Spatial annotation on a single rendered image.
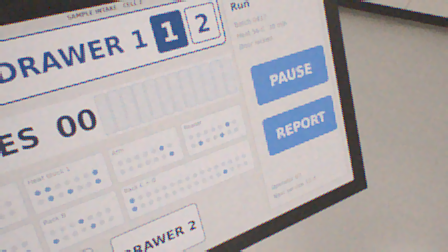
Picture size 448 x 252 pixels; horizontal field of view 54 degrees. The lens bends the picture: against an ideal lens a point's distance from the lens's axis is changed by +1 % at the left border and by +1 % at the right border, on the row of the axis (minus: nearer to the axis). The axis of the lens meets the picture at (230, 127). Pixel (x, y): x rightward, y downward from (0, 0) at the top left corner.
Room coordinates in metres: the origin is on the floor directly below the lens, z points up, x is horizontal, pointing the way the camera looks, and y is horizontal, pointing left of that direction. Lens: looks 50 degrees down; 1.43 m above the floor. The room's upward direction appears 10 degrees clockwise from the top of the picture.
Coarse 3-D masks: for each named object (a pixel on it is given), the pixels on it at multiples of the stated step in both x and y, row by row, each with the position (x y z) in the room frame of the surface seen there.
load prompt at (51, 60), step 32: (192, 0) 0.36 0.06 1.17; (32, 32) 0.28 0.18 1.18; (64, 32) 0.29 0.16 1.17; (96, 32) 0.30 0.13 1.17; (128, 32) 0.31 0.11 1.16; (160, 32) 0.33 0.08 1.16; (192, 32) 0.34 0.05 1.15; (224, 32) 0.36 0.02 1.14; (0, 64) 0.25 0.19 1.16; (32, 64) 0.26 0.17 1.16; (64, 64) 0.27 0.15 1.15; (96, 64) 0.28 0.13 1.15; (128, 64) 0.29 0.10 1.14; (0, 96) 0.23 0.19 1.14; (32, 96) 0.24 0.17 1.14
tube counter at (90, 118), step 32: (192, 64) 0.32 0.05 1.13; (224, 64) 0.34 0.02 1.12; (96, 96) 0.26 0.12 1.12; (128, 96) 0.27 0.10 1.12; (160, 96) 0.29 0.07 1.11; (192, 96) 0.30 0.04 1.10; (224, 96) 0.32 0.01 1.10; (64, 128) 0.23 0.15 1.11; (96, 128) 0.24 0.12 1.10; (128, 128) 0.25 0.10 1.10
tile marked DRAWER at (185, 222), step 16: (192, 208) 0.22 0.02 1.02; (144, 224) 0.19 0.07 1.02; (160, 224) 0.20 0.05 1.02; (176, 224) 0.21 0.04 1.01; (192, 224) 0.21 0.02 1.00; (112, 240) 0.17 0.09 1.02; (128, 240) 0.18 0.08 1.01; (144, 240) 0.18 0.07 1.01; (160, 240) 0.19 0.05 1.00; (176, 240) 0.19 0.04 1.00; (192, 240) 0.20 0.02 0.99
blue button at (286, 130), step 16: (288, 112) 0.34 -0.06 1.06; (304, 112) 0.35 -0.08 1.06; (320, 112) 0.36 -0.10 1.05; (272, 128) 0.32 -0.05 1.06; (288, 128) 0.33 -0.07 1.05; (304, 128) 0.33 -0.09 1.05; (320, 128) 0.34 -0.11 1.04; (336, 128) 0.35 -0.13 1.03; (272, 144) 0.31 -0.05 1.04; (288, 144) 0.31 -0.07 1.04
